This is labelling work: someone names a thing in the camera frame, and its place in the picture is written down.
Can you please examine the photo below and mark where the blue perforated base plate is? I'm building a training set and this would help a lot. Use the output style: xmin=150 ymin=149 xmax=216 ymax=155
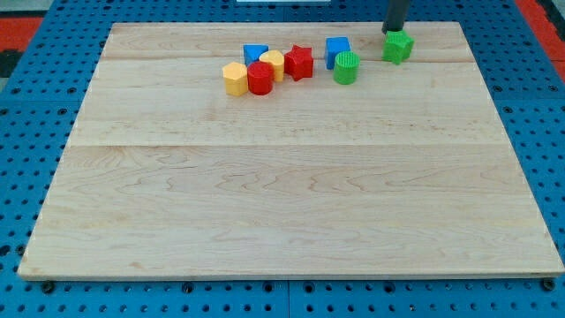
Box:
xmin=1 ymin=0 xmax=564 ymax=317

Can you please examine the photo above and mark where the red star block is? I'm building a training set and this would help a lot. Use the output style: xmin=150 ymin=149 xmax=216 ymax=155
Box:
xmin=284 ymin=45 xmax=314 ymax=81

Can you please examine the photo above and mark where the red cylinder block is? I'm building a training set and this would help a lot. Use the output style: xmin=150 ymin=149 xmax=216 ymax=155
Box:
xmin=247 ymin=61 xmax=274 ymax=95

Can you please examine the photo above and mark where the yellow heart block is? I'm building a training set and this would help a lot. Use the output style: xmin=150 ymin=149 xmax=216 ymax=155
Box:
xmin=260 ymin=49 xmax=285 ymax=82

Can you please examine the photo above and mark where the blue cube block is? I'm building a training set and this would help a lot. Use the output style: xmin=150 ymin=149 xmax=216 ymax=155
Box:
xmin=325 ymin=36 xmax=350 ymax=70

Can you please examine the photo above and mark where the green cylinder block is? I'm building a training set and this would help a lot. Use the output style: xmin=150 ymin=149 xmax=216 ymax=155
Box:
xmin=333 ymin=51 xmax=360 ymax=85

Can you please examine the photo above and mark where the wooden board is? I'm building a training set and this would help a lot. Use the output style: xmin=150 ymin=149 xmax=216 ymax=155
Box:
xmin=19 ymin=22 xmax=564 ymax=281

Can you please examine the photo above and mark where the yellow hexagon block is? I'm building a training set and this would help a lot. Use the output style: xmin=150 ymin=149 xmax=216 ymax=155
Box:
xmin=222 ymin=62 xmax=248 ymax=96

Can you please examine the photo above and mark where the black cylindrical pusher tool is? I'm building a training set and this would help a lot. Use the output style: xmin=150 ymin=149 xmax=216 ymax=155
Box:
xmin=381 ymin=0 xmax=411 ymax=34

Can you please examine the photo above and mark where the blue triangle block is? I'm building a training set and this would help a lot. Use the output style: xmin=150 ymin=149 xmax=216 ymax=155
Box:
xmin=243 ymin=43 xmax=269 ymax=66

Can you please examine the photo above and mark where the green star block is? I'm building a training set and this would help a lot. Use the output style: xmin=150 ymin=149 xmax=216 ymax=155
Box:
xmin=382 ymin=30 xmax=414 ymax=64

